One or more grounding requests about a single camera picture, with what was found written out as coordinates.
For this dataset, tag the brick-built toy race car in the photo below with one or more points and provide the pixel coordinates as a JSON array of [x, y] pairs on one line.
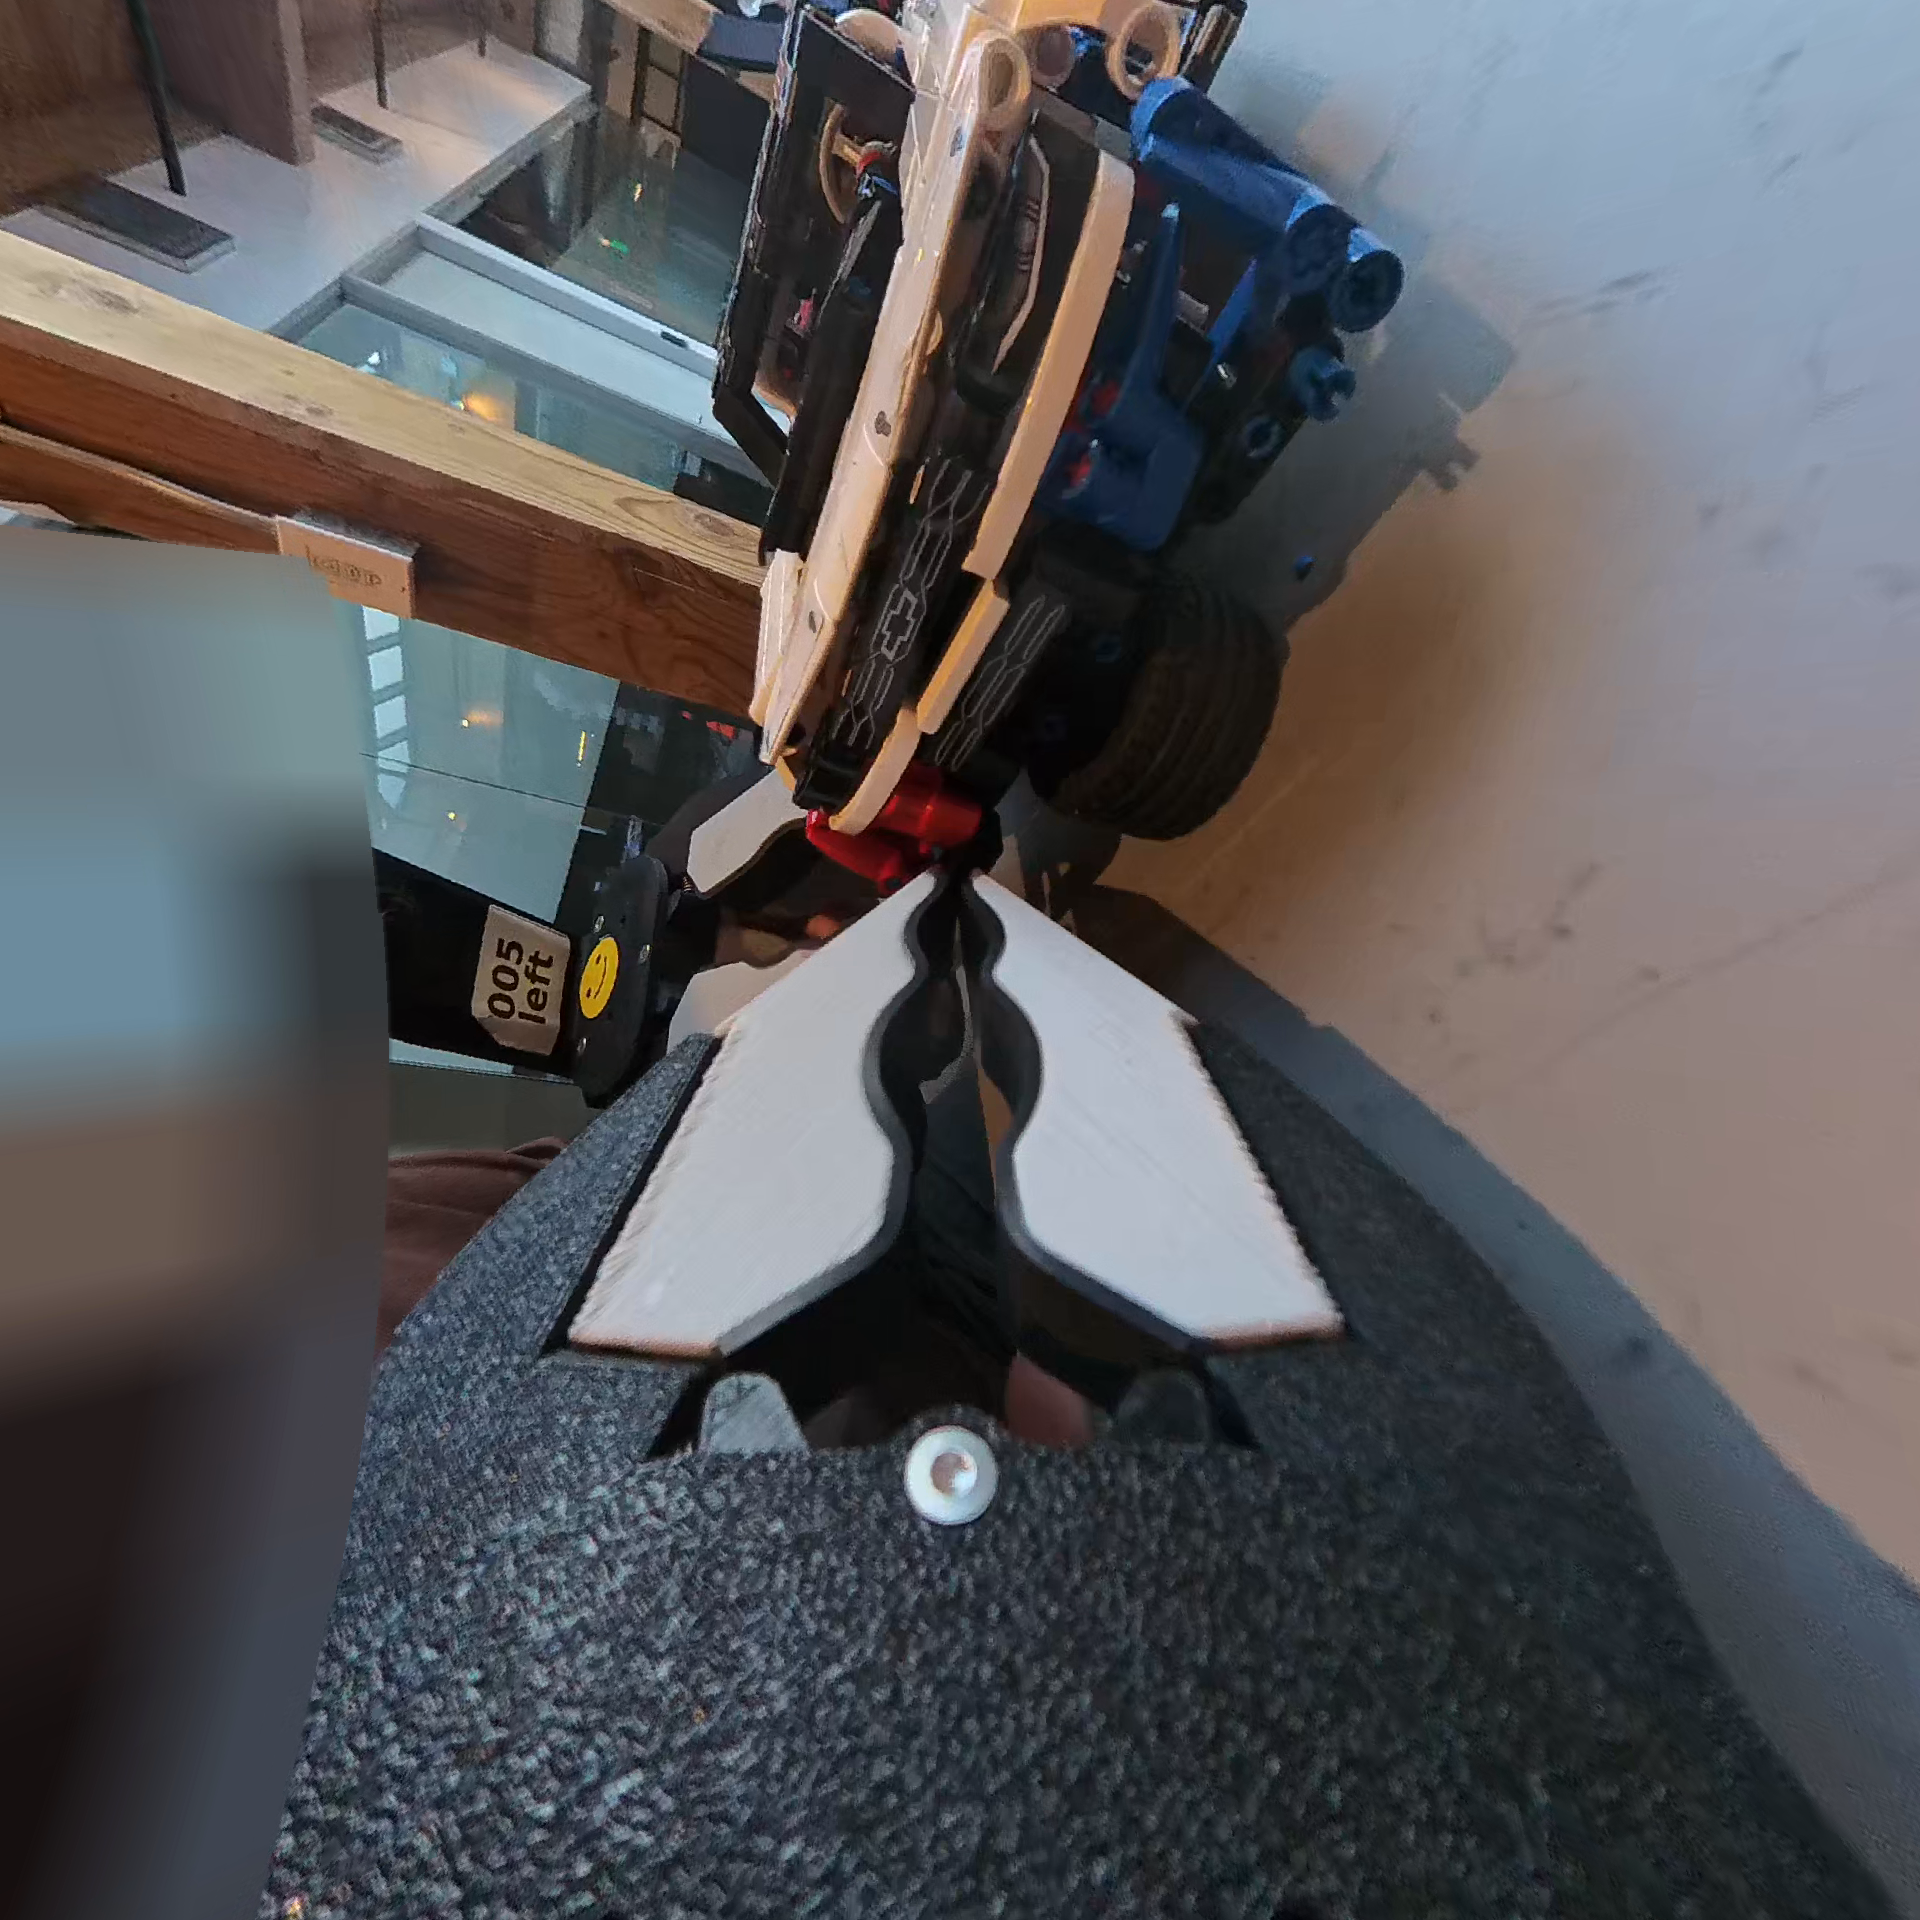
[[958, 373]]

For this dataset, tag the small wooden wall plaque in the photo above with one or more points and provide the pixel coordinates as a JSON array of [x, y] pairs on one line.
[[346, 564]]

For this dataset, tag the wooden building post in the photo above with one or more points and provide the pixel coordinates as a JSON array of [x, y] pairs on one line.
[[448, 479]]

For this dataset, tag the person's right hand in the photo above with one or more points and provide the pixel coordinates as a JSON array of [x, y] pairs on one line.
[[1047, 1410]]

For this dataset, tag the glass door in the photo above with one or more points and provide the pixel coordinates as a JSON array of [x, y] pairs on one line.
[[523, 328]]

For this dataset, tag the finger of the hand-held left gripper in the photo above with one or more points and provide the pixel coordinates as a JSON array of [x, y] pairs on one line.
[[721, 1002], [748, 842]]

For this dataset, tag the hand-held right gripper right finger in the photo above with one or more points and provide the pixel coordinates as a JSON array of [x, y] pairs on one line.
[[1167, 1183]]

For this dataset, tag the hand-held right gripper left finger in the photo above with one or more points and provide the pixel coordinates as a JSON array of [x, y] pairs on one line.
[[769, 1183]]

